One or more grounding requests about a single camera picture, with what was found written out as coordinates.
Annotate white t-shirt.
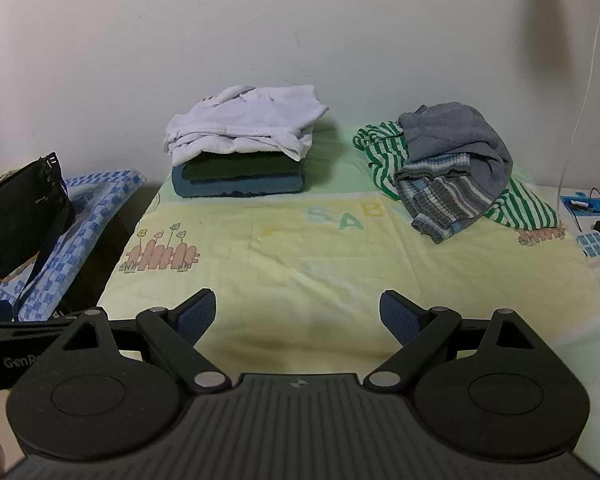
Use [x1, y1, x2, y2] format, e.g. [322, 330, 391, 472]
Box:
[162, 84, 328, 166]

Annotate grey blue striped sweater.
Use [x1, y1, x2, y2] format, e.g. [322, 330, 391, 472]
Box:
[393, 153, 495, 244]

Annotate yellow green baby blanket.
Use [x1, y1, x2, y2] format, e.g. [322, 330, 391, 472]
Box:
[99, 131, 600, 471]

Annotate blue white checkered cloth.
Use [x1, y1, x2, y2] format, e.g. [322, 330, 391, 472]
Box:
[0, 169, 146, 322]

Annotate green white striped shirt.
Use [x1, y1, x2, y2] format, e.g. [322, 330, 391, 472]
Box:
[352, 122, 562, 233]

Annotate black bag at left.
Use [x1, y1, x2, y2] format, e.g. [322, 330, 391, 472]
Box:
[0, 152, 76, 314]

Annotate folded dark green garment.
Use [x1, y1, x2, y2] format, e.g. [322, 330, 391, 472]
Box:
[182, 152, 303, 181]

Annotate white power strip blue sockets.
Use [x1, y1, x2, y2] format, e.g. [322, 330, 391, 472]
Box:
[576, 231, 600, 262]

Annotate white side desk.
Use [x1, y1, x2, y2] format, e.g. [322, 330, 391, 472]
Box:
[539, 186, 600, 282]

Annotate blue tray on desk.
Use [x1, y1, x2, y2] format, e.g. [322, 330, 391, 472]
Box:
[560, 193, 600, 217]

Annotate grey fleece garment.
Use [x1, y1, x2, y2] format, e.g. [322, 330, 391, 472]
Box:
[399, 102, 513, 203]

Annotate white power cord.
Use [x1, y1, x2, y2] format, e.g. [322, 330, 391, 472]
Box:
[555, 0, 600, 201]

